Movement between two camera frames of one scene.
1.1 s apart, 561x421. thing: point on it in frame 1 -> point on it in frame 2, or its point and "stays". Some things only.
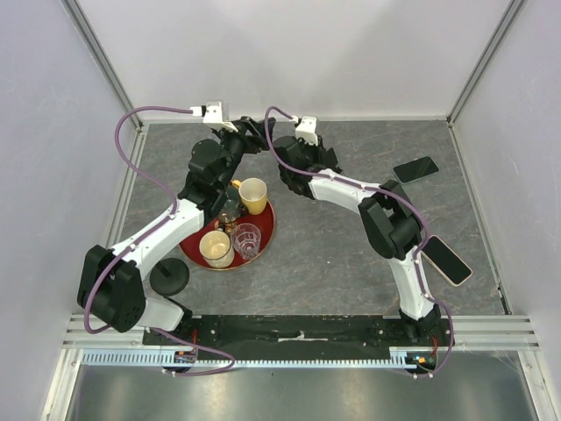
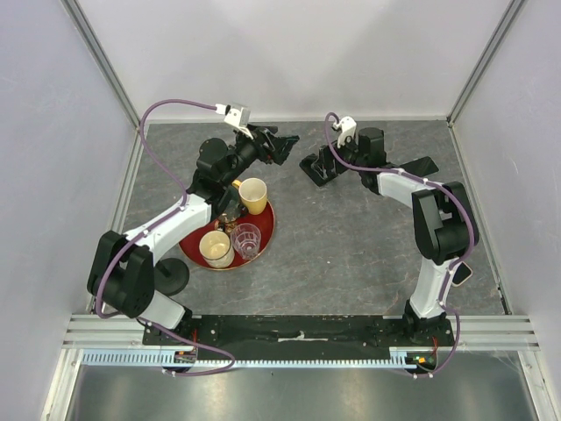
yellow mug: [253, 194] stays
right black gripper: [319, 152] -> [338, 151]
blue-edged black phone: [415, 168] stays
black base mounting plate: [287, 337] stays
